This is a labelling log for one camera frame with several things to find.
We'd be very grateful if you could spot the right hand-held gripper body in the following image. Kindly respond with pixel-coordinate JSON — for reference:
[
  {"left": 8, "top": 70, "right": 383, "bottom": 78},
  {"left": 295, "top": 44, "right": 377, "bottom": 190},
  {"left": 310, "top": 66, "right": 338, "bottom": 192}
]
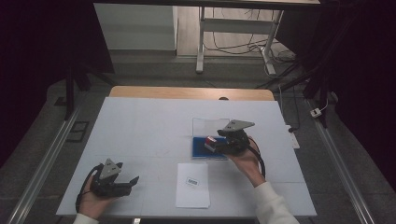
[{"left": 216, "top": 119, "right": 256, "bottom": 157}]

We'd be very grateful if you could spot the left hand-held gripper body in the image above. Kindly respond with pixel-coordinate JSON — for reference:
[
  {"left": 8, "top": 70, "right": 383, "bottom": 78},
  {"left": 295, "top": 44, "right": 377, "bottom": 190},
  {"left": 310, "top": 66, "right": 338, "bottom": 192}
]
[{"left": 90, "top": 158, "right": 133, "bottom": 198}]

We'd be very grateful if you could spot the red and white stamp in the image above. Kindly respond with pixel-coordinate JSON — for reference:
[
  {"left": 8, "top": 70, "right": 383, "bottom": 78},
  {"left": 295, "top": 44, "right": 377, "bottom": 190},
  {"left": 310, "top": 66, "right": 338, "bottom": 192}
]
[{"left": 204, "top": 135, "right": 219, "bottom": 153}]

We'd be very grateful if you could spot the clear case blue ink pad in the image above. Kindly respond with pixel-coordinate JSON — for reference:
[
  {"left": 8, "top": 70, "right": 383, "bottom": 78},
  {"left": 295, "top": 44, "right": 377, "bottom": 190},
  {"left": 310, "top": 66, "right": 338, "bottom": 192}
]
[{"left": 191, "top": 117, "right": 232, "bottom": 161}]

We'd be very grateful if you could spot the person's right hand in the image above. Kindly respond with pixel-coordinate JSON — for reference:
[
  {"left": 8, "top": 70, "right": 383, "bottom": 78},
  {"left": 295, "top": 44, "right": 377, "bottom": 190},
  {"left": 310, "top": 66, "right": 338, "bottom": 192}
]
[{"left": 226, "top": 143, "right": 266, "bottom": 189}]

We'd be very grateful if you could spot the person's left hand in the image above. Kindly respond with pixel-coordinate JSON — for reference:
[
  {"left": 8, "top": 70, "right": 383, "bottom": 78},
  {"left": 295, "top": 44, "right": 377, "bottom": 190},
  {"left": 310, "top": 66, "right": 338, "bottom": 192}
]
[{"left": 78, "top": 175, "right": 117, "bottom": 220}]

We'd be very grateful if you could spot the white table cover board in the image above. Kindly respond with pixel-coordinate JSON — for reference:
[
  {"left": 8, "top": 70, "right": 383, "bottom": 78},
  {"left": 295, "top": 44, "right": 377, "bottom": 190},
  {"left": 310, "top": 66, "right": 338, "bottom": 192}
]
[{"left": 55, "top": 96, "right": 318, "bottom": 218}]

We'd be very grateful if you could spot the white paper sheet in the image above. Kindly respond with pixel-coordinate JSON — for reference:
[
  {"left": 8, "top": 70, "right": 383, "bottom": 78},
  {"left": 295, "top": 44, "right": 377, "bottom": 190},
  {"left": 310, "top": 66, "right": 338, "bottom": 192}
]
[{"left": 175, "top": 162, "right": 211, "bottom": 209}]

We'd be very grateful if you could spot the black floor socket plate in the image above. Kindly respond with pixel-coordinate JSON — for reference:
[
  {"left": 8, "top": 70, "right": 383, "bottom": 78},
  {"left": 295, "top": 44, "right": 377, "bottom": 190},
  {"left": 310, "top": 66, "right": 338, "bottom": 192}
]
[{"left": 65, "top": 120, "right": 91, "bottom": 144}]

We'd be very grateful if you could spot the black stand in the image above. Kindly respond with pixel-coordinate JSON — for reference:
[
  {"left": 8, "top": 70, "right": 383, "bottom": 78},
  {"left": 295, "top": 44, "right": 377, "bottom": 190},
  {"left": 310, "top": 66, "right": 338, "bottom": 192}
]
[{"left": 63, "top": 60, "right": 117, "bottom": 121}]

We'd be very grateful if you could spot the white cabinet panel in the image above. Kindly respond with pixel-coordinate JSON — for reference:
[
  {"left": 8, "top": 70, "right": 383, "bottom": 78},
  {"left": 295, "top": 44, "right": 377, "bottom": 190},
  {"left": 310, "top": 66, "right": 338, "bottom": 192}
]
[{"left": 93, "top": 3, "right": 179, "bottom": 51}]

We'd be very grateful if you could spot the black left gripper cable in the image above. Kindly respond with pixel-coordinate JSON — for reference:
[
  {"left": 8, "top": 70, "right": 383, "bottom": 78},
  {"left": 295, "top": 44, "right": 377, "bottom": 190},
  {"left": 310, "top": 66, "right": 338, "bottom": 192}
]
[{"left": 75, "top": 163, "right": 105, "bottom": 215}]

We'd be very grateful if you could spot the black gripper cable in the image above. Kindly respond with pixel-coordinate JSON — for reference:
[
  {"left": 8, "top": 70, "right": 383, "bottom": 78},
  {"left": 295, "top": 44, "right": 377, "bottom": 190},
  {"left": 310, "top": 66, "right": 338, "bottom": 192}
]
[
  {"left": 247, "top": 135, "right": 267, "bottom": 181},
  {"left": 75, "top": 163, "right": 105, "bottom": 215}
]

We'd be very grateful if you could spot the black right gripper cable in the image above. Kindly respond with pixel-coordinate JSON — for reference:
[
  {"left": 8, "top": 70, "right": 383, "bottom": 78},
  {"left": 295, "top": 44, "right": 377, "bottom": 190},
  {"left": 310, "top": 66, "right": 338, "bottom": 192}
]
[{"left": 247, "top": 135, "right": 267, "bottom": 181}]

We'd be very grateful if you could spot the metal floor rail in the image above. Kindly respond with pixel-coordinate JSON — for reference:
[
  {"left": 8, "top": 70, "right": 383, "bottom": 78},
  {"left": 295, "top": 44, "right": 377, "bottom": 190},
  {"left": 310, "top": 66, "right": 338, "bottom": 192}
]
[
  {"left": 5, "top": 104, "right": 82, "bottom": 224},
  {"left": 305, "top": 98, "right": 376, "bottom": 224}
]

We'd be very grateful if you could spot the tangle of floor cables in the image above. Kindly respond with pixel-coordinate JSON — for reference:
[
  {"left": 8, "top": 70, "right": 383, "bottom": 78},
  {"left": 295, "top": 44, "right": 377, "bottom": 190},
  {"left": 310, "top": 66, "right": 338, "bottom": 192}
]
[{"left": 203, "top": 8, "right": 297, "bottom": 64}]

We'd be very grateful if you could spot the white desk frame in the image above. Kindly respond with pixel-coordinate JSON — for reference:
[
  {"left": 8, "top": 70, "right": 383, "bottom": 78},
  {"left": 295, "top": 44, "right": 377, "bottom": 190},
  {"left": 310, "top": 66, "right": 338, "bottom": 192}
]
[{"left": 195, "top": 6, "right": 285, "bottom": 77}]

